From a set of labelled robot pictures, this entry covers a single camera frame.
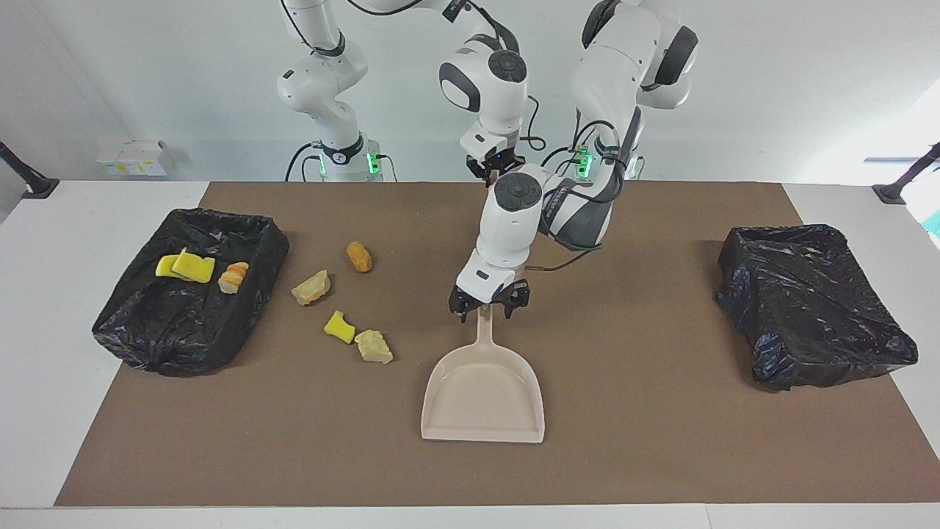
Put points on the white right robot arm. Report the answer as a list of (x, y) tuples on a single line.
[(323, 73)]

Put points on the beige plastic dustpan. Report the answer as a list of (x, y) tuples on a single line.
[(485, 397)]

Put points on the yellow green sponge piece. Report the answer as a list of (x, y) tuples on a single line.
[(194, 268), (165, 266)]

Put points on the bread piece with orange crust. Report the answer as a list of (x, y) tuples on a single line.
[(233, 279)]

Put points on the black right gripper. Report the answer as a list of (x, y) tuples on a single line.
[(496, 160)]

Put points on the white wall socket boxes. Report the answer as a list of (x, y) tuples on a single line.
[(132, 158)]

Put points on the brown croquette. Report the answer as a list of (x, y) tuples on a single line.
[(359, 257)]

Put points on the beige bread chunk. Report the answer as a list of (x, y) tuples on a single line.
[(311, 288)]

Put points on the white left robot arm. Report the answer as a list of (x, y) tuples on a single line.
[(507, 235)]

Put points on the bin with black trash bag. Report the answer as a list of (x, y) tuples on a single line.
[(183, 330), (808, 316)]

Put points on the brown table mat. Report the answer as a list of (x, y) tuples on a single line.
[(661, 441)]

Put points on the teal plastic object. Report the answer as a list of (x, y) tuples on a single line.
[(934, 224)]

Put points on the pale sponge chunk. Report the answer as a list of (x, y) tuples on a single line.
[(374, 347)]

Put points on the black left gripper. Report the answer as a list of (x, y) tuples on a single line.
[(492, 299)]

